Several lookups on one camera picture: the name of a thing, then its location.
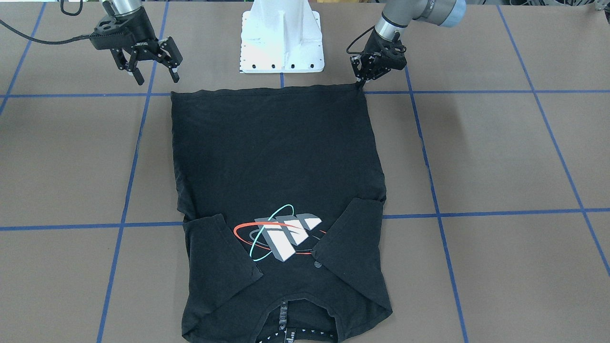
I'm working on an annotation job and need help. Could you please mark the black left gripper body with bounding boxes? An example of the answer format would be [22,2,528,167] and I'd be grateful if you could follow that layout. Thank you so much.
[350,33,407,81]

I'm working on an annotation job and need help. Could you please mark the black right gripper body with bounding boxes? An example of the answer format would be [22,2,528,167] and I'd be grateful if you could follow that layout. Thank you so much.
[90,13,167,63]

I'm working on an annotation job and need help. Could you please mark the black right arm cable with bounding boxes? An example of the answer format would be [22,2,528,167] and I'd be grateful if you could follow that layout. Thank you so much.
[0,0,103,46]

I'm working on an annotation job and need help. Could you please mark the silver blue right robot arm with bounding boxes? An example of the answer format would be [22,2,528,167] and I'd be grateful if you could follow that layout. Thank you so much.
[89,0,183,85]

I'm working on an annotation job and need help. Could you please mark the blue tape grid lines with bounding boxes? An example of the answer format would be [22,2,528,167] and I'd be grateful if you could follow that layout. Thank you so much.
[1,0,609,343]

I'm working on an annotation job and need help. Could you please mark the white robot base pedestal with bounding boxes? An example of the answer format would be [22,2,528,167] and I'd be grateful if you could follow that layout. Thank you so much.
[239,0,325,74]

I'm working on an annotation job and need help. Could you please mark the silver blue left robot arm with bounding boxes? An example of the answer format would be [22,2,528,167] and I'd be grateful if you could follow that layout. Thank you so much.
[346,0,467,89]

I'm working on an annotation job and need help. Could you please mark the black printed t-shirt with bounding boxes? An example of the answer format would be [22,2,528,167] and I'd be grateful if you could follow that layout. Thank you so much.
[171,84,393,343]

